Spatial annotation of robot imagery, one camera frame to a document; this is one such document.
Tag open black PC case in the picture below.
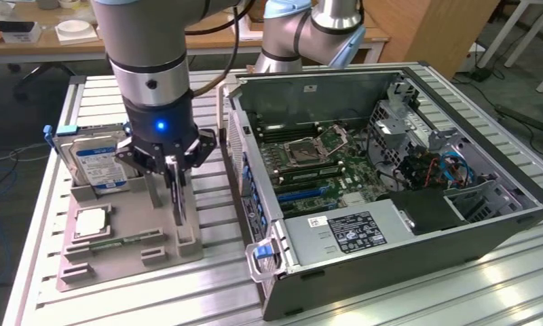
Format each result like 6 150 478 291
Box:
217 66 543 322

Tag silver CPU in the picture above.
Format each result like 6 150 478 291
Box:
74 209 110 236

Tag blue expansion slot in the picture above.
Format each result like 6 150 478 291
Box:
275 185 327 204

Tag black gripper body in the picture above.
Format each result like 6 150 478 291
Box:
125 91 201 160

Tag white papers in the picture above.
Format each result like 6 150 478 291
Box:
243 13 266 41

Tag grey parts rack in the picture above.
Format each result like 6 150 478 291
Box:
55 142 205 293

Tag hard disk in blue caddy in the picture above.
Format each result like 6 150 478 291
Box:
42 124 139 197

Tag black wire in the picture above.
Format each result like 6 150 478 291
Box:
363 130 408 191

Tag blue wire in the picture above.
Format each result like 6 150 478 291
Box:
438 153 476 188

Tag graphics card with metal bracket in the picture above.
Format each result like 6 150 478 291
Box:
165 159 189 227

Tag silver finned heatsink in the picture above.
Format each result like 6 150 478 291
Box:
340 193 368 206

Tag red wire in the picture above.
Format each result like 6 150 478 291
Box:
426 154 440 187

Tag metal disk bay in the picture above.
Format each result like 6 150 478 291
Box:
368 98 438 164

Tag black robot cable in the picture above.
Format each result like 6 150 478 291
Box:
183 0 256 99

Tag white table frame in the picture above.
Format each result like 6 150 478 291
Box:
476 0 543 92

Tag green motherboard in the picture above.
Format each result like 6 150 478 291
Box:
251 118 390 219

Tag green RAM stick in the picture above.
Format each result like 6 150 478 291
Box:
87 236 143 251

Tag wooden desk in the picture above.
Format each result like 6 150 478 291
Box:
0 0 390 65

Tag black RAM stick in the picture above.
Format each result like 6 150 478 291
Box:
278 164 346 185

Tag metal socket cover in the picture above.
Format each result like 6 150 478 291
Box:
315 122 350 150

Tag black office chair base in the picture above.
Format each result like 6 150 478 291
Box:
11 62 78 102

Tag grey power supply unit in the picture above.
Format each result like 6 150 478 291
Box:
282 198 418 268

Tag CPU socket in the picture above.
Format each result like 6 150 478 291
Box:
283 135 332 168

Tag black and white box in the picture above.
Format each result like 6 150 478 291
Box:
0 20 42 44

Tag wooden cabinet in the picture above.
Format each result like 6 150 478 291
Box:
379 0 502 79

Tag black power adapter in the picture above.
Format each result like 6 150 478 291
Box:
468 67 491 83

